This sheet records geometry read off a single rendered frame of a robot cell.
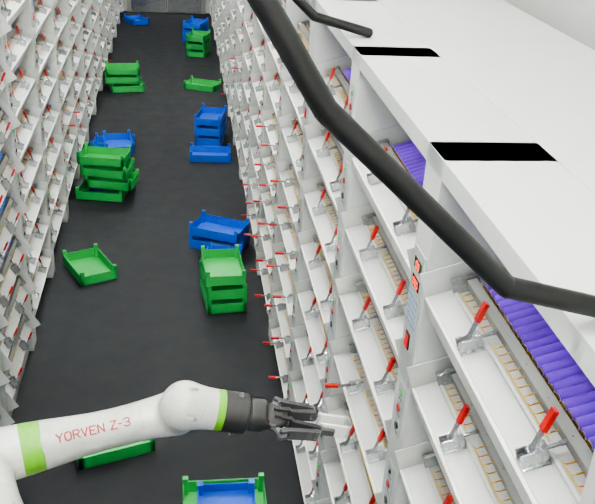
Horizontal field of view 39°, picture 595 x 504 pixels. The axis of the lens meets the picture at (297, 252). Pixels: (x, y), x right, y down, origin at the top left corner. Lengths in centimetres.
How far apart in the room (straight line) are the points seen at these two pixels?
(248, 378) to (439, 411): 232
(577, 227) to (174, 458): 243
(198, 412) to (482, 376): 74
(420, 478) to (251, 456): 175
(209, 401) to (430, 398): 52
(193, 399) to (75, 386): 200
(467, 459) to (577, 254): 47
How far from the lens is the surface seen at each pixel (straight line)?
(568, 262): 113
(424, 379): 162
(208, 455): 341
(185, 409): 184
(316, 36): 275
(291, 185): 348
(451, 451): 148
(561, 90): 194
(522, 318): 139
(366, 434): 213
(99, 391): 377
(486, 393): 129
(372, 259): 204
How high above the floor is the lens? 223
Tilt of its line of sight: 27 degrees down
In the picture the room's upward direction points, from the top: 4 degrees clockwise
